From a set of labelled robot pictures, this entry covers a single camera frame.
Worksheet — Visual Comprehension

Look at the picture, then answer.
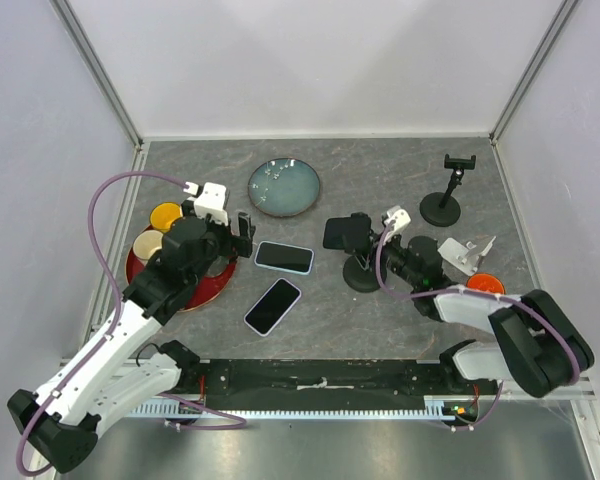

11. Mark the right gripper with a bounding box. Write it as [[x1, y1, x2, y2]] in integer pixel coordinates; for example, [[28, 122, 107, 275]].
[[347, 227, 421, 288]]

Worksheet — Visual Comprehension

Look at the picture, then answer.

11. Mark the black phone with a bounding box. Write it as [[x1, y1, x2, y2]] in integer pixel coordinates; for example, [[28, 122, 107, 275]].
[[322, 212, 371, 255]]

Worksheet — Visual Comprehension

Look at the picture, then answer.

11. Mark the black phone stand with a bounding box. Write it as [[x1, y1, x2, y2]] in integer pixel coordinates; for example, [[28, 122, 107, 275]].
[[343, 243, 380, 293], [419, 154, 477, 227]]

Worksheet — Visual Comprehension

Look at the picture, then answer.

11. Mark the light blue phone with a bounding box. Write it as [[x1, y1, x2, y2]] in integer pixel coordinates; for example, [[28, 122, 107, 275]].
[[254, 241, 314, 275]]

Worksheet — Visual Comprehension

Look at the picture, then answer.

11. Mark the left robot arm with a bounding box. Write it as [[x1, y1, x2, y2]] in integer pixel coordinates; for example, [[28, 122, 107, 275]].
[[7, 213, 255, 477]]

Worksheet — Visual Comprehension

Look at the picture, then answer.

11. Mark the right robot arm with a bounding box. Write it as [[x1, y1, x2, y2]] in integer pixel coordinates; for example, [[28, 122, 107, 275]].
[[342, 218, 595, 398]]

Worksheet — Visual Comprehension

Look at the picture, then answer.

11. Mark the lilac case phone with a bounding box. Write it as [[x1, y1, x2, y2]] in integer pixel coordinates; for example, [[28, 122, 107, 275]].
[[244, 278, 302, 337]]

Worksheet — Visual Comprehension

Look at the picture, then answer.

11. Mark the white folding phone stand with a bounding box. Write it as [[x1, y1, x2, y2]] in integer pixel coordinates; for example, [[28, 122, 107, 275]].
[[438, 236, 496, 276]]

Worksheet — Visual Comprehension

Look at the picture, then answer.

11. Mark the blue ceramic plate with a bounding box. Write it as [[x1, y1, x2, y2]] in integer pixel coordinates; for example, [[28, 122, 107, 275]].
[[247, 157, 321, 218]]

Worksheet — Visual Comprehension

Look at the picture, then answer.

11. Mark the yellow mug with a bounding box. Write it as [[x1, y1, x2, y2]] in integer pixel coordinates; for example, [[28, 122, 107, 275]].
[[149, 202, 182, 233]]

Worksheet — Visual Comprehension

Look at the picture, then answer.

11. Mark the cream cup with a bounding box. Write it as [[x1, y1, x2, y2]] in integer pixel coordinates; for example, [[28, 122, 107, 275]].
[[132, 229, 164, 265]]

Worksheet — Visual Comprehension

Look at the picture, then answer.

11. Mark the orange mug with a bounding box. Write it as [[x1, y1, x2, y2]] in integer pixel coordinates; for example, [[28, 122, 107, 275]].
[[466, 272, 506, 295]]

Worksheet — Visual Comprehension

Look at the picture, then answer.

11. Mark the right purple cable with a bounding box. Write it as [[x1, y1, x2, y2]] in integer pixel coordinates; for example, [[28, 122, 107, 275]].
[[374, 222, 581, 434]]

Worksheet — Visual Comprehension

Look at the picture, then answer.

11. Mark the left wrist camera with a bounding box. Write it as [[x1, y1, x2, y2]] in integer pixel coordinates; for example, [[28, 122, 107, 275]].
[[191, 182, 229, 226]]

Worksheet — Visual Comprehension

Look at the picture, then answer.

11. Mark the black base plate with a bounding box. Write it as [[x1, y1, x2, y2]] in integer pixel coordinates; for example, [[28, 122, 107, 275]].
[[173, 359, 497, 412]]

